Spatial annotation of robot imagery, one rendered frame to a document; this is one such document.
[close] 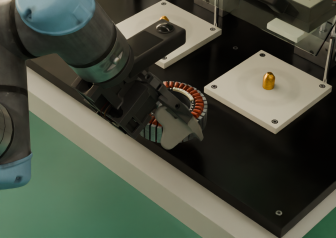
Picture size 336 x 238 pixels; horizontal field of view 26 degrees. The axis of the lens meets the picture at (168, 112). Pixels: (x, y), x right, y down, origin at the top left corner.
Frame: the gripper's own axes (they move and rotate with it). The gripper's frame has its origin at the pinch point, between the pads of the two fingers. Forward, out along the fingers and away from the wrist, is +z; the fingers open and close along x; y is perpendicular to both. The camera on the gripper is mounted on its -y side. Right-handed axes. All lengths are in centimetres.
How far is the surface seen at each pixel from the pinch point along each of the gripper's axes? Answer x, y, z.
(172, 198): 6.4, 9.8, 4.4
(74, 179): -68, 17, 86
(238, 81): -1.3, -12.9, 12.5
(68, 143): -81, 9, 90
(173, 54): -14.3, -11.1, 11.5
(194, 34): -15.8, -17.3, 15.1
